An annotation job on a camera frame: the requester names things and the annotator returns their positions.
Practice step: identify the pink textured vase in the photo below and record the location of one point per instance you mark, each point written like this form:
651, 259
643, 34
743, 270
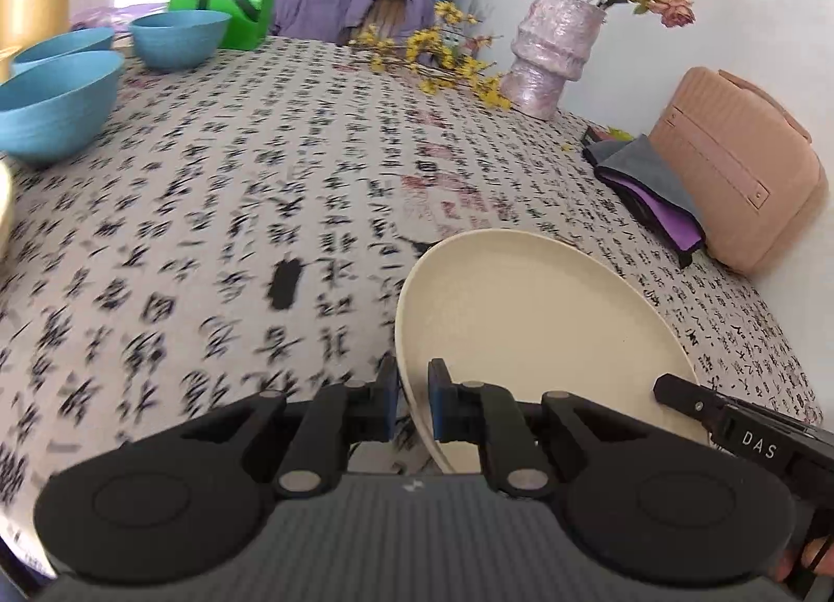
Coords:
547, 55

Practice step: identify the printed tablecloth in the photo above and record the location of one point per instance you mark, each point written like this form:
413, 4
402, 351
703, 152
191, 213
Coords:
228, 217

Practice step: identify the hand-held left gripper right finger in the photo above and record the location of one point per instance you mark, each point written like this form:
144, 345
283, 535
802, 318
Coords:
438, 403

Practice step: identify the pale purple packet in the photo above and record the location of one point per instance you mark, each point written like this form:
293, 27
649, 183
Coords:
111, 12

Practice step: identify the wooden chair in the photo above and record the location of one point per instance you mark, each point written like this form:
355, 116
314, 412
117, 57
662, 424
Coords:
391, 15

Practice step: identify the yellow flower sprig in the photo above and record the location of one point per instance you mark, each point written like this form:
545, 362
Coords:
449, 64

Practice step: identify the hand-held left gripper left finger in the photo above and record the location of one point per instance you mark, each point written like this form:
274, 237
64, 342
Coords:
389, 397

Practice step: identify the purple folded cloth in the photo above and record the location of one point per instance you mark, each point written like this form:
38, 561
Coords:
664, 217

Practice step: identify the cream plate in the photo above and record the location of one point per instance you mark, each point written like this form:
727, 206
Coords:
534, 328
5, 204

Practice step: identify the pink hard case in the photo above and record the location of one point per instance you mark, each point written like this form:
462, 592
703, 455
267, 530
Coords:
730, 172

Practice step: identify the person's right hand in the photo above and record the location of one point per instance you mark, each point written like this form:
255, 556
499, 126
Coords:
818, 553

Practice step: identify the blue bowl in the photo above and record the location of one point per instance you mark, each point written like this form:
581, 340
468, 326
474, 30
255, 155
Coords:
55, 107
179, 42
65, 45

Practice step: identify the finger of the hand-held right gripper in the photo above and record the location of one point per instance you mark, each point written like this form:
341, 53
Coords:
684, 400

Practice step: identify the grey folded cloth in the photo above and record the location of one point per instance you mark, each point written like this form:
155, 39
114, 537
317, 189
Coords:
645, 169

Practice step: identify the grey and purple cloths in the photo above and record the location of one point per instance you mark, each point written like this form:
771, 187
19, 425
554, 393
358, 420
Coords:
684, 255

